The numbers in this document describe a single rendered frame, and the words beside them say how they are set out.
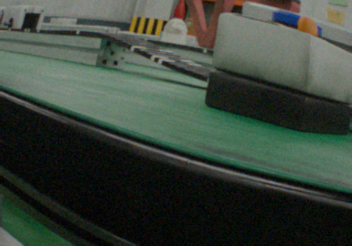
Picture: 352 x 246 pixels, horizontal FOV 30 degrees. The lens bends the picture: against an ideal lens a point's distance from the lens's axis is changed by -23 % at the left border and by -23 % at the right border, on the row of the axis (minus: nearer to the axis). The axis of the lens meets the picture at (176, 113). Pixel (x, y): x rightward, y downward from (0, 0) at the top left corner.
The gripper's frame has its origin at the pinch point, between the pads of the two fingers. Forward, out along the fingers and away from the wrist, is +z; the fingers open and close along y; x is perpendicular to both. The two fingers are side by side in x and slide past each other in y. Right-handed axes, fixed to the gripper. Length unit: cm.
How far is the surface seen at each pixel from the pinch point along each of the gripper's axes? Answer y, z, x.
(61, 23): 192, -5, 292
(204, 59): 16.9, 2.0, 19.0
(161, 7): 551, -45, 588
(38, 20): 36, -2, 89
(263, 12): -5.0, -3.5, -6.8
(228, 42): -16.9, 0.3, -13.7
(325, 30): -4.9, -3.4, -14.1
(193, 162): -32.8, 4.7, -27.1
